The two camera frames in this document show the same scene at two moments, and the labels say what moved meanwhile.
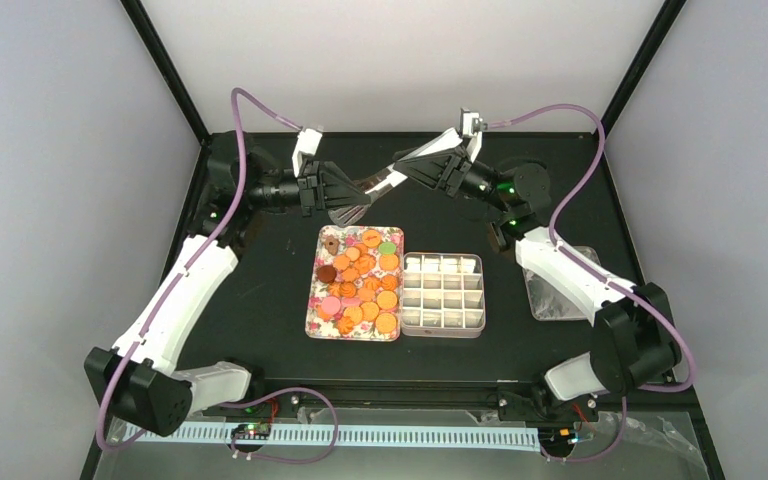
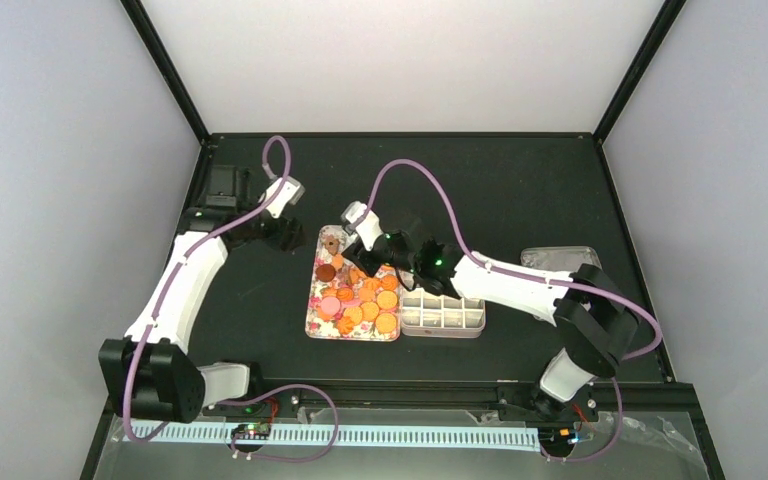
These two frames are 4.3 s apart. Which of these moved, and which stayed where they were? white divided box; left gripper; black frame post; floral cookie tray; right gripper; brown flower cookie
Moved: left gripper; right gripper
Stayed: white divided box; brown flower cookie; black frame post; floral cookie tray
